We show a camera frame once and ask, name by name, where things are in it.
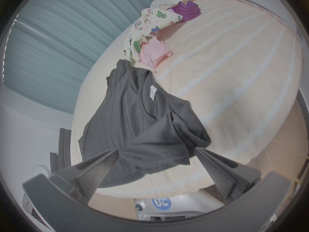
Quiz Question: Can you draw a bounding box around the bed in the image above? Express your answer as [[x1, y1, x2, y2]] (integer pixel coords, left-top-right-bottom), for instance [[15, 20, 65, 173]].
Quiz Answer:
[[71, 0, 304, 199]]

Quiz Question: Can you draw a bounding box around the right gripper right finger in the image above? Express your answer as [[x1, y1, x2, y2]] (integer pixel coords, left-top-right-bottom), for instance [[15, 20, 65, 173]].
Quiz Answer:
[[194, 147, 261, 205]]

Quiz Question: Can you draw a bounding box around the black T-shirt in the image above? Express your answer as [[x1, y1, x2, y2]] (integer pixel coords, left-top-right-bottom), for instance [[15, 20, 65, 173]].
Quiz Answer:
[[78, 59, 211, 188]]

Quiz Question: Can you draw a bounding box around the blue-green curtain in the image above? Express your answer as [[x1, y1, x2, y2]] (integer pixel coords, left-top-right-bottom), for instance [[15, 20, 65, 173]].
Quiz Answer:
[[2, 21, 94, 115], [18, 0, 160, 66]]

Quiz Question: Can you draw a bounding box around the white printed pyjama top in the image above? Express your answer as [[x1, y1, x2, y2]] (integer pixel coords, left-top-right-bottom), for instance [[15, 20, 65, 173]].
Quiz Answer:
[[123, 5, 184, 63]]

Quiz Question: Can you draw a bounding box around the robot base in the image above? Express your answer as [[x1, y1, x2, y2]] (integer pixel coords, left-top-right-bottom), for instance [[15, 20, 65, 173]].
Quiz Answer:
[[134, 192, 232, 223]]

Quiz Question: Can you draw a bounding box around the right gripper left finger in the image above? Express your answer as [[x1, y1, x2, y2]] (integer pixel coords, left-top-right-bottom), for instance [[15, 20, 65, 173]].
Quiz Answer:
[[49, 149, 120, 205]]

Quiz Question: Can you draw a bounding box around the black slatted chair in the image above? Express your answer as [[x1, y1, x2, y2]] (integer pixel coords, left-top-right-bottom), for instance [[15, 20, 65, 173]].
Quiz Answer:
[[49, 128, 72, 172]]

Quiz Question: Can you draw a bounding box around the pink garment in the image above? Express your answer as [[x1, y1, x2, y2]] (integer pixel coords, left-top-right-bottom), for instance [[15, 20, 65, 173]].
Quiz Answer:
[[140, 36, 173, 73]]

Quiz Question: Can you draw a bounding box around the purple garment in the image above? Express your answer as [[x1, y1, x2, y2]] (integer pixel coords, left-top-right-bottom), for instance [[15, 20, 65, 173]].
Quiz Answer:
[[173, 1, 201, 22]]

